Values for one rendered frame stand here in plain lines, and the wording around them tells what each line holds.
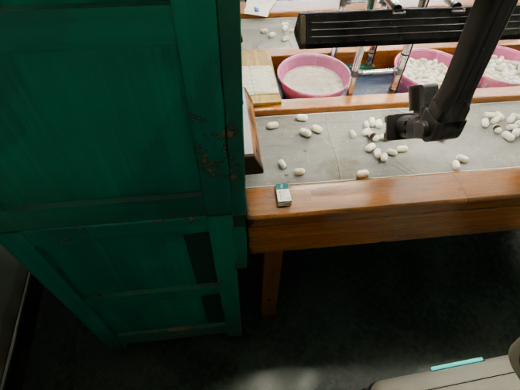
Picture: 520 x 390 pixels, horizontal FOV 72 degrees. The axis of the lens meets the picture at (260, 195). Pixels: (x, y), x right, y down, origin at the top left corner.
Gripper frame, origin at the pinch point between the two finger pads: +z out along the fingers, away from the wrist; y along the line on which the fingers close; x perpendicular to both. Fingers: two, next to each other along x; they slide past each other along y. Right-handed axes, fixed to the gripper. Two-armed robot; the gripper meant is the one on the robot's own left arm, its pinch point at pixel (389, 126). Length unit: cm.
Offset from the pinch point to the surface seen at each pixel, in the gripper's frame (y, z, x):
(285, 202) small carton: 33.6, -13.1, 16.5
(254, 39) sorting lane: 31, 58, -37
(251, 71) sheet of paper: 35, 33, -21
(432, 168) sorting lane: -11.8, -2.5, 12.8
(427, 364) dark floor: -24, 16, 93
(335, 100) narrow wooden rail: 9.4, 19.8, -8.7
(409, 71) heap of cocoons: -24.2, 34.2, -18.1
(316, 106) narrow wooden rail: 16.4, 18.2, -7.3
